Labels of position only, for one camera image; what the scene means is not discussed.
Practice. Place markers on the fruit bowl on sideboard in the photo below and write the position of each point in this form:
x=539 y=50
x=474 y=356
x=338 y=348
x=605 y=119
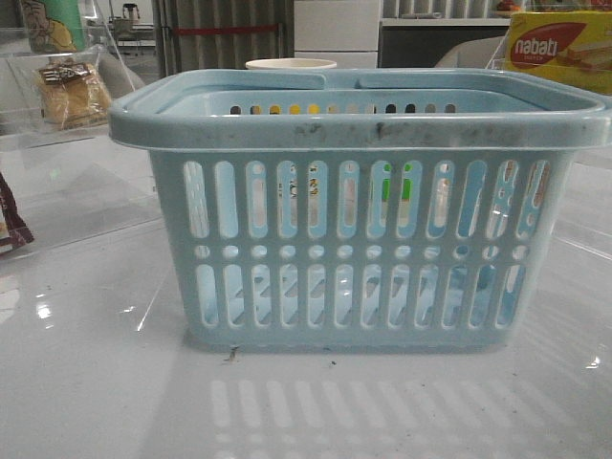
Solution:
x=506 y=7

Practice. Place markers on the white drawer cabinet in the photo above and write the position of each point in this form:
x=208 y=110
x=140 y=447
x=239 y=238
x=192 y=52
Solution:
x=346 y=32

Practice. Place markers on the grey armchair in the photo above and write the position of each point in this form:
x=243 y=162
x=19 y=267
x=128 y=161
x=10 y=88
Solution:
x=483 y=53

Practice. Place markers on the light blue plastic basket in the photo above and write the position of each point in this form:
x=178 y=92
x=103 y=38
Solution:
x=359 y=209

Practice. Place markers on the dark grey sideboard cabinet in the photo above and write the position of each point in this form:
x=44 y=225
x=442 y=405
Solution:
x=423 y=42

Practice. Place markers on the clear acrylic display shelf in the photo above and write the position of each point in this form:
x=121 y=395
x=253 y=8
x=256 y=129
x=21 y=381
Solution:
x=62 y=179

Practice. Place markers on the yellow Nabati wafer box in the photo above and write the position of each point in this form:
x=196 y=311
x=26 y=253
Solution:
x=573 y=48

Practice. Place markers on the dark red snack packet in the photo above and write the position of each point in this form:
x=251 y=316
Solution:
x=14 y=230

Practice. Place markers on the packaged bread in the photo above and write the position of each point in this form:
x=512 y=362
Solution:
x=72 y=94

